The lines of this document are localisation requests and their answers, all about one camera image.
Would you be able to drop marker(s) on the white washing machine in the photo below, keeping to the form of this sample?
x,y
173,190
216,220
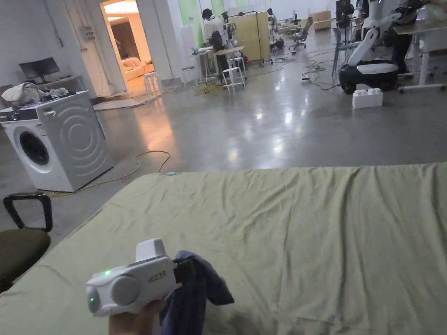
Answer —
x,y
59,146

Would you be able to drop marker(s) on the desk with black monitor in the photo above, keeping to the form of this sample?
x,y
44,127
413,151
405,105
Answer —
x,y
45,75

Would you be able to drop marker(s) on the wooden shelf box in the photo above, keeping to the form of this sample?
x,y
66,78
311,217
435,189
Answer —
x,y
321,20

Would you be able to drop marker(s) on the yellow partition cart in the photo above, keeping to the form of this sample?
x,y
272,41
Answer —
x,y
249,36

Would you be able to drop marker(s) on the person's left hand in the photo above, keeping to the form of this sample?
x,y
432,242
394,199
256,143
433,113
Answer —
x,y
134,321

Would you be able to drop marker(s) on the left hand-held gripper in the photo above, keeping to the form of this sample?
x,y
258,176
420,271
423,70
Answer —
x,y
129,284

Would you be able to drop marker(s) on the white block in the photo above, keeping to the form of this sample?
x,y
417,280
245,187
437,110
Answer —
x,y
367,97

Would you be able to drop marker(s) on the white desk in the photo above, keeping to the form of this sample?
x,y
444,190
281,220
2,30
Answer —
x,y
424,45

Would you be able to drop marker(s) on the dark blue shirt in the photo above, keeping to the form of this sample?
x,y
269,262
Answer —
x,y
193,296

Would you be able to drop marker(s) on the white robot with black base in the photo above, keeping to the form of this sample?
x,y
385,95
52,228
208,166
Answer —
x,y
370,52

